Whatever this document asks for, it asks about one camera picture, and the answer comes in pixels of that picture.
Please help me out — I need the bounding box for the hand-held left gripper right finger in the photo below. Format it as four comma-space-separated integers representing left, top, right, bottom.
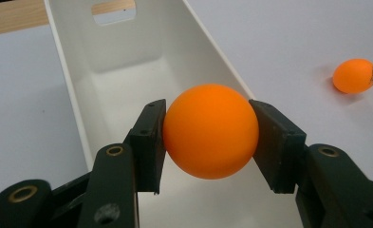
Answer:
248, 99, 308, 195

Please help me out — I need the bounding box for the white plastic storage box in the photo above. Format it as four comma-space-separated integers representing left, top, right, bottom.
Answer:
43, 0, 304, 228

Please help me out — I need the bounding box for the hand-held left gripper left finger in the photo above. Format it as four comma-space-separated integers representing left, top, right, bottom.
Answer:
123, 98, 167, 195

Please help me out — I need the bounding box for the wooden board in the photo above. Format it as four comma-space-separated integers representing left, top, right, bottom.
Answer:
0, 0, 137, 38

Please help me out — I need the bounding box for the orange table tennis ball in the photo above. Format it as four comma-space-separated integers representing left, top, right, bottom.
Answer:
162, 83, 260, 181
332, 58, 373, 95

